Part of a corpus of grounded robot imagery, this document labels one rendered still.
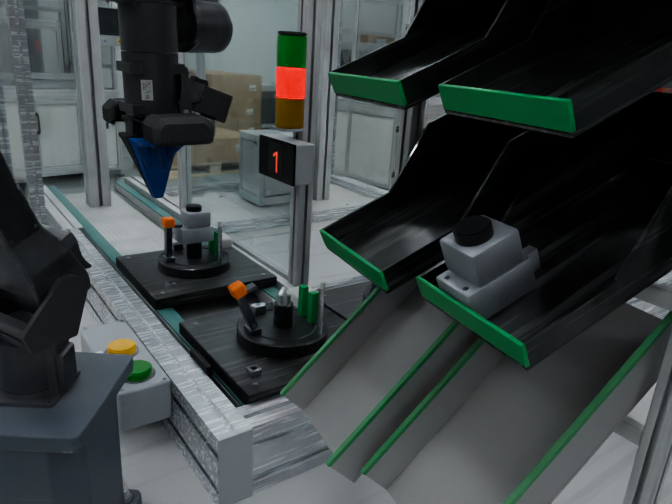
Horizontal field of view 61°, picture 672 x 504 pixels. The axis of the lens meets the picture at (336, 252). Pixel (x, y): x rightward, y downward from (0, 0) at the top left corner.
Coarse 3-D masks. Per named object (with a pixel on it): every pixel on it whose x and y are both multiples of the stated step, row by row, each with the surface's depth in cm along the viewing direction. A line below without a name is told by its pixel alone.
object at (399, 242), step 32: (448, 128) 63; (480, 128) 65; (512, 128) 67; (416, 160) 63; (448, 160) 65; (480, 160) 67; (512, 160) 52; (416, 192) 64; (448, 192) 63; (480, 192) 52; (512, 192) 53; (352, 224) 62; (384, 224) 61; (416, 224) 59; (448, 224) 57; (352, 256) 54; (384, 256) 56; (416, 256) 51; (384, 288) 51
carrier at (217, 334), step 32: (288, 288) 101; (320, 288) 82; (192, 320) 91; (224, 320) 92; (256, 320) 88; (288, 320) 86; (320, 320) 84; (224, 352) 82; (256, 352) 82; (288, 352) 81; (256, 384) 75
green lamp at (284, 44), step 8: (280, 40) 93; (288, 40) 93; (296, 40) 93; (304, 40) 94; (280, 48) 94; (288, 48) 93; (296, 48) 93; (304, 48) 94; (280, 56) 94; (288, 56) 93; (296, 56) 94; (304, 56) 95; (280, 64) 94; (288, 64) 94; (296, 64) 94; (304, 64) 95
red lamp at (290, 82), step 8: (280, 72) 95; (288, 72) 94; (296, 72) 94; (304, 72) 96; (280, 80) 95; (288, 80) 95; (296, 80) 95; (304, 80) 96; (280, 88) 96; (288, 88) 95; (296, 88) 95; (304, 88) 97; (280, 96) 96; (288, 96) 95; (296, 96) 96; (304, 96) 97
